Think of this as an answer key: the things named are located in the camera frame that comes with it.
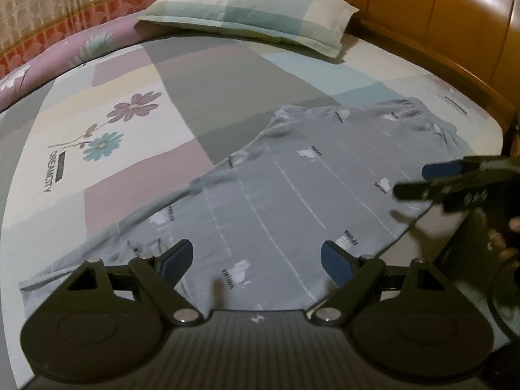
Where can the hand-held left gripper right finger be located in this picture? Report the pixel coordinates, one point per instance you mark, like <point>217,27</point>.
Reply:
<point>337,265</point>

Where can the wooden bed headboard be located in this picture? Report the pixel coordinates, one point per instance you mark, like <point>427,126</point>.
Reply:
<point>426,16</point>

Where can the pink floral quilt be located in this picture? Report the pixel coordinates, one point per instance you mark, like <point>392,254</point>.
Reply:
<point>61,61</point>

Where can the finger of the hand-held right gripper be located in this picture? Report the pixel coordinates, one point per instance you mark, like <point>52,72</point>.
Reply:
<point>418,191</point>
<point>443,170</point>

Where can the checked pillow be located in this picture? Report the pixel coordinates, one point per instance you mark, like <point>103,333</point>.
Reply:
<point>252,12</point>

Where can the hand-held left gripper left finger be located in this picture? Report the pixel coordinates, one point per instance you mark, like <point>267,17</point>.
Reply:
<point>176,261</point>

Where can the person's right hand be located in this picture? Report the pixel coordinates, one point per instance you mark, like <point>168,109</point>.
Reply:
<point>510,243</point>

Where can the patterned curtain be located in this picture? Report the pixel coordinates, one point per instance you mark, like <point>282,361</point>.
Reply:
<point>61,4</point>

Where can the grey striped pants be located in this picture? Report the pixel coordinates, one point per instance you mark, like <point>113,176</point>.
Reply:
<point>325,187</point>

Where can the patchwork bed sheet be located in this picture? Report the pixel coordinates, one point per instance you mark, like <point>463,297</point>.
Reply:
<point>203,89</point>

